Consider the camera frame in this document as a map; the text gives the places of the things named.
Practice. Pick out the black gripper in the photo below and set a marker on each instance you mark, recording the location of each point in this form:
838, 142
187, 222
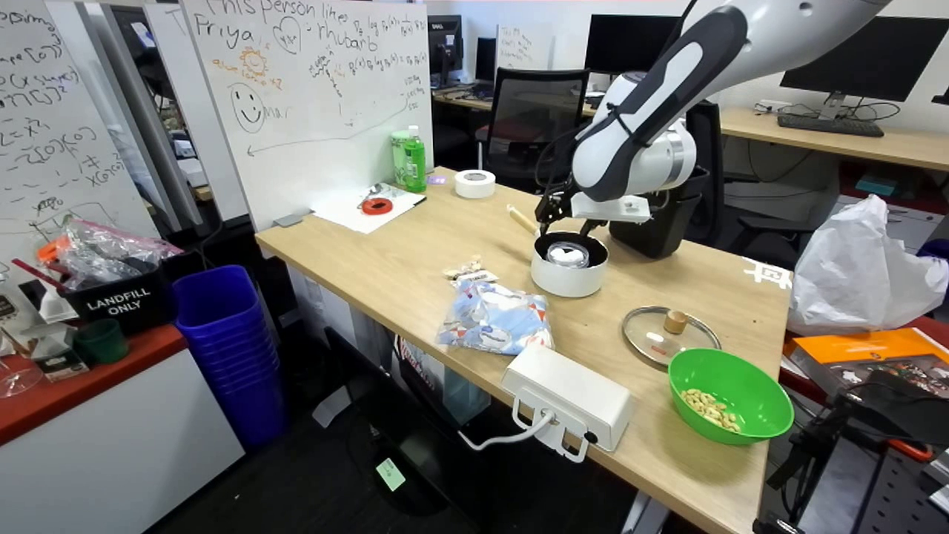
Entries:
561, 197

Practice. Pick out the clear bowl with marshmallows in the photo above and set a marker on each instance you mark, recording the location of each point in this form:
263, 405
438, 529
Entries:
568, 257

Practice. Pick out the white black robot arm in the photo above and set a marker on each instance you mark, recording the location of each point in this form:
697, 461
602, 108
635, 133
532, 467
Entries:
670, 90

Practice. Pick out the marshmallow bag blue white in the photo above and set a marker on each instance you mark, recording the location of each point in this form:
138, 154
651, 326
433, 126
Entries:
492, 322

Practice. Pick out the green plastic bowl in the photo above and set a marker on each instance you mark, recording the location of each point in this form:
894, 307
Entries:
730, 389

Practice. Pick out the white round container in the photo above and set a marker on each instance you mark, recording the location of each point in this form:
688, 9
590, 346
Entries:
475, 193

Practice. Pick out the small sugar packet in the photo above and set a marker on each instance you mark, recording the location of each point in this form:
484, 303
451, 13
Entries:
478, 264
458, 274

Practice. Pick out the black mesh office chair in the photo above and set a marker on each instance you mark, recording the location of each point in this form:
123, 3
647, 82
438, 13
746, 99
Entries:
535, 123

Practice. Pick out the green wipes canister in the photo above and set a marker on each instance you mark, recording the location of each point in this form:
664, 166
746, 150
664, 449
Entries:
408, 165

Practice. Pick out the glass lid wooden knob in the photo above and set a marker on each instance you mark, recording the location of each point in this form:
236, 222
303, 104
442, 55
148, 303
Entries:
654, 343

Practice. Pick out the small leaning whiteboard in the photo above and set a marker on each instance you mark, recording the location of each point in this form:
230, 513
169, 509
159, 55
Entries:
524, 49

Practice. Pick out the red tape roll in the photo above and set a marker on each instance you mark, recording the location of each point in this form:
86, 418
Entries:
375, 211

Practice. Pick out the white power box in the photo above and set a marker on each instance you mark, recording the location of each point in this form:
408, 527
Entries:
573, 395

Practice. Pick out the black computer monitor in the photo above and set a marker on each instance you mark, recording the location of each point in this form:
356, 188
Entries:
632, 39

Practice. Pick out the white paper sheet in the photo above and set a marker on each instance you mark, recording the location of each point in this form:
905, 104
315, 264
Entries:
341, 208

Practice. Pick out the white table label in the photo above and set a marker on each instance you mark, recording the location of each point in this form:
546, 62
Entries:
770, 274

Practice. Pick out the whiteboard with smiley drawing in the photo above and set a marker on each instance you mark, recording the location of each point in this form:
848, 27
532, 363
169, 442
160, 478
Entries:
315, 119

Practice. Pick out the black floor device green sticker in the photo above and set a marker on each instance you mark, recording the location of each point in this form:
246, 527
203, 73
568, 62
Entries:
417, 463

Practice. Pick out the white plastic bag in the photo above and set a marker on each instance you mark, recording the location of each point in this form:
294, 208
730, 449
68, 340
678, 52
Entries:
860, 267

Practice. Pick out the wooden office desk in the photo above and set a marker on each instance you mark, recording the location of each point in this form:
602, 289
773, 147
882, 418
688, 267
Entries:
871, 147

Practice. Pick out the orange folder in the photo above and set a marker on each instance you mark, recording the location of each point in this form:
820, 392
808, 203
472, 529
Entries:
871, 346

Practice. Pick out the blue stacked bins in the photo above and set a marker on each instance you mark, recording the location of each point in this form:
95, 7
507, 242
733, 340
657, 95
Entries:
233, 346

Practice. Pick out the wide black monitor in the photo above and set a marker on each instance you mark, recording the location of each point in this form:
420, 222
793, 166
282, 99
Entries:
871, 68

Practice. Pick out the black bin holding clutter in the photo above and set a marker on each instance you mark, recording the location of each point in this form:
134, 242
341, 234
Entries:
114, 301

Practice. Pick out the crumpled clear plastic bag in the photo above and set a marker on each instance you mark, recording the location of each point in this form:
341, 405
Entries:
92, 252

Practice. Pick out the dark green cup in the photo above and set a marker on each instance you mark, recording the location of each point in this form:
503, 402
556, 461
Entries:
102, 346

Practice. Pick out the whiteboard with dense handwriting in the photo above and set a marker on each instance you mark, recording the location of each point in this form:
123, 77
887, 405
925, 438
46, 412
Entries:
59, 129

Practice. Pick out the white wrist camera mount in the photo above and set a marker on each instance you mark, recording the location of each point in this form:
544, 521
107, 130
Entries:
611, 208

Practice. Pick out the black camera tripod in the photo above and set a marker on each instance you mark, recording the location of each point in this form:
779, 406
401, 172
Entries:
804, 455

